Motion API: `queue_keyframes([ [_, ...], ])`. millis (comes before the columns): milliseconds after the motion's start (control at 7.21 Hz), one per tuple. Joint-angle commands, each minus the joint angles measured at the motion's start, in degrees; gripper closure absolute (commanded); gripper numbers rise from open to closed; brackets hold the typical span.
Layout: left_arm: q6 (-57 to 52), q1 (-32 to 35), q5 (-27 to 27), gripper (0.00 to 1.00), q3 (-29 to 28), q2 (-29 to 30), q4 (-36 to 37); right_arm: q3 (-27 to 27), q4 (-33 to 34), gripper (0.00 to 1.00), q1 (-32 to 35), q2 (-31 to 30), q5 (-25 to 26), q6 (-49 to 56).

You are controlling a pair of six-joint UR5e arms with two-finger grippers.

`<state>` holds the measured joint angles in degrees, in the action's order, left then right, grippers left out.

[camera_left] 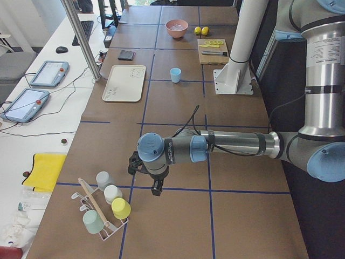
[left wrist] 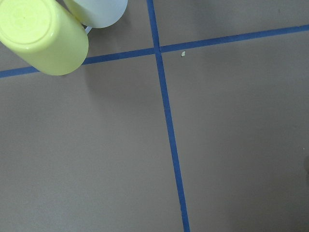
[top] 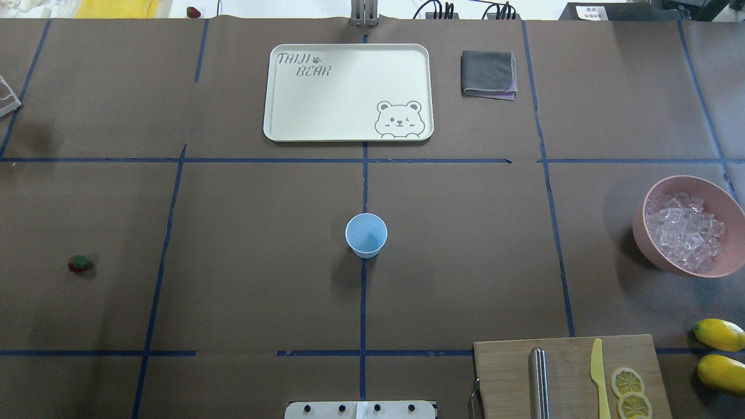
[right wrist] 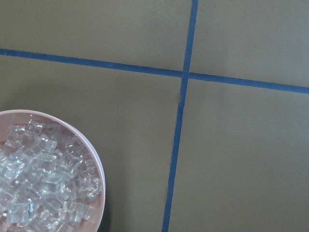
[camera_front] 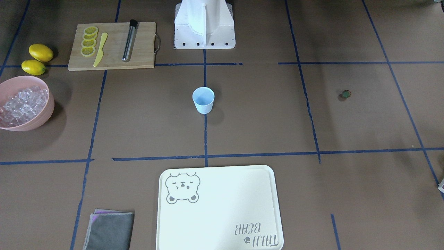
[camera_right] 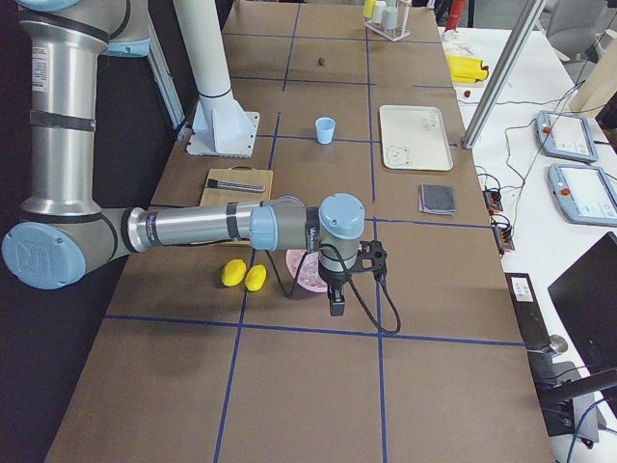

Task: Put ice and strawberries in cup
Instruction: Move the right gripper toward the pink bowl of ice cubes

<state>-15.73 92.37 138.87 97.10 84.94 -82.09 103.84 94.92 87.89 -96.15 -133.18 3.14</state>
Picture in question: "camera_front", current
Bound lemon slice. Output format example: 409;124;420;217
80;46;96;57
83;26;99;35
81;39;97;48
83;33;98;41

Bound yellow plastic knife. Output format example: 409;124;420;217
93;33;108;67

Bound yellow lemon lower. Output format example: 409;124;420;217
21;60;46;76

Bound red strawberry on table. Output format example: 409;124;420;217
341;90;351;99

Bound yellow lemon upper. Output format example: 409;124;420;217
28;44;54;63

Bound grey folded cloth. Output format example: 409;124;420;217
83;208;135;250

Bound steel muddler black tip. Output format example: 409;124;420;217
122;19;138;62

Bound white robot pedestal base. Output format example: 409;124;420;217
173;0;236;50

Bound pile of clear ice cubes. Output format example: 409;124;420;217
0;85;49;127

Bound cream bear serving tray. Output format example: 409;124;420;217
156;165;284;250

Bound yellow lemon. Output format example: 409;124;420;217
21;60;46;76
28;44;54;63

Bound light blue plastic cup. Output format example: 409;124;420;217
192;87;215;114

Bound wooden cutting board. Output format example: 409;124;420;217
68;22;160;71

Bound pink bowl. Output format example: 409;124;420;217
1;76;54;132

